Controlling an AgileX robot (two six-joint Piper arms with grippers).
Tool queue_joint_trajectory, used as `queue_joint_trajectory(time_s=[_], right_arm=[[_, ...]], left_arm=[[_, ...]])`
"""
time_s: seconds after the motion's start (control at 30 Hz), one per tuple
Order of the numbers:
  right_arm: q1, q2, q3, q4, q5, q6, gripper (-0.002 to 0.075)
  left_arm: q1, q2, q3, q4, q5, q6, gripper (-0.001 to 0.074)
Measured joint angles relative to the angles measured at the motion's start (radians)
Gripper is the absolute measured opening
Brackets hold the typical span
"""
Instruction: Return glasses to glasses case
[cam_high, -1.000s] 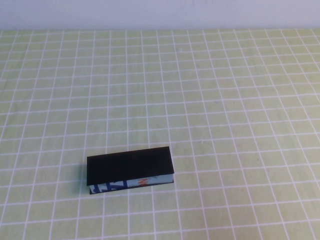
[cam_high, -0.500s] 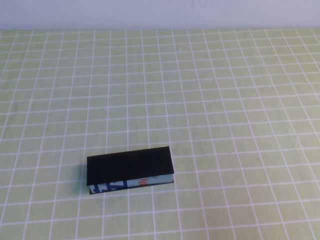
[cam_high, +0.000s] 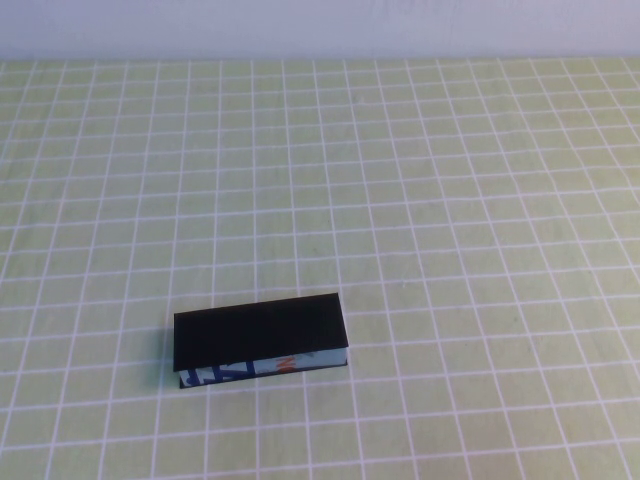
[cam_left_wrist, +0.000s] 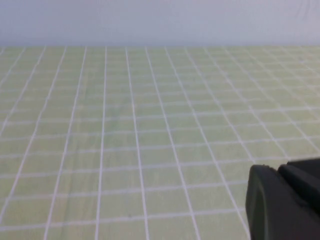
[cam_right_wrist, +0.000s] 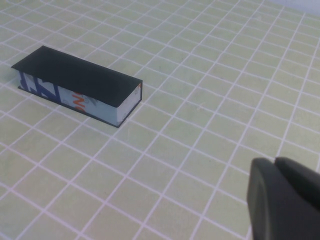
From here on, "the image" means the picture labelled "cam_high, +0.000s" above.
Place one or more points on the black printed glasses case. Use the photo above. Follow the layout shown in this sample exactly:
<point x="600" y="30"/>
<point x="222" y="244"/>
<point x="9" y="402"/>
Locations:
<point x="260" y="330"/>

